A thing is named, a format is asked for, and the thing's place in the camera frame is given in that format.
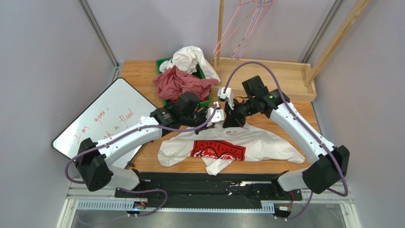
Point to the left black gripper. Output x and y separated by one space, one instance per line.
203 112

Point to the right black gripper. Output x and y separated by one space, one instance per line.
234 113

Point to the white t-shirt red print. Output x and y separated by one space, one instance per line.
218 147

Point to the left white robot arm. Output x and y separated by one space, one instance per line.
95 160

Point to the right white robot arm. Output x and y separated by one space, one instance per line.
328 163

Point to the dusty pink t-shirt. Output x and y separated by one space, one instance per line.
175 82

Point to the white t-shirt blue print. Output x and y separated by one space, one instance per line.
186 59

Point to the green plastic bin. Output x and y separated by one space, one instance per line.
199 73

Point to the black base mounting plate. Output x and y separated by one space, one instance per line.
204 191

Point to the wooden rack base tray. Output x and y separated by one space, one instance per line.
289 75

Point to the right aluminium corner profile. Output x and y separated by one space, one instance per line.
322 30

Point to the aluminium corner profile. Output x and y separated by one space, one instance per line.
322 30
98 32

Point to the left aluminium corner profile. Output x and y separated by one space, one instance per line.
98 32

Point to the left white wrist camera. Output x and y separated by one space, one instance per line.
215 114

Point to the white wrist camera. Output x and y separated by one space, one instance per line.
215 114
226 95

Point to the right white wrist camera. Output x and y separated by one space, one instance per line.
226 95

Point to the white whiteboard black frame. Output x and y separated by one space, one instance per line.
117 109

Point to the wooden rack left post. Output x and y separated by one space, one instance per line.
216 52

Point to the wooden rack post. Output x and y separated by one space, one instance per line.
345 26
216 52

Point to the wooden rack right post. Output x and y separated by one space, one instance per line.
345 26

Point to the aluminium frame rail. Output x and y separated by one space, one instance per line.
327 208

